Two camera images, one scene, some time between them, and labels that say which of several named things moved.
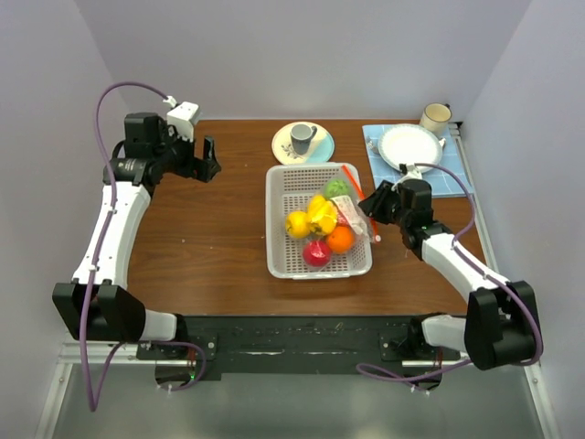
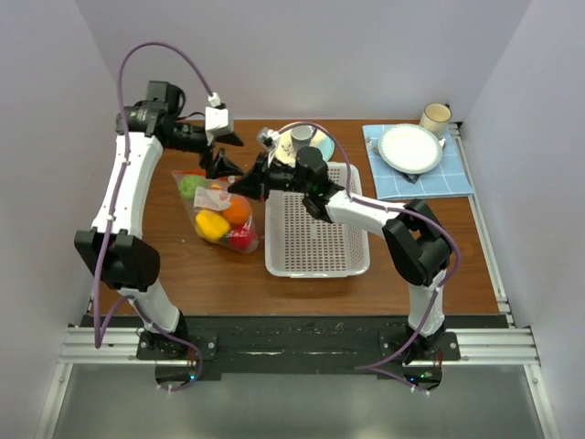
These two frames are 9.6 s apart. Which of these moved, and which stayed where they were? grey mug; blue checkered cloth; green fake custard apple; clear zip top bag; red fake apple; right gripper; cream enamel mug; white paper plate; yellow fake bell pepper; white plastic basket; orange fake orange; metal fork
Moved: red fake apple; green fake custard apple; yellow fake bell pepper; right gripper; orange fake orange; clear zip top bag
Stayed: grey mug; white plastic basket; blue checkered cloth; white paper plate; metal fork; cream enamel mug
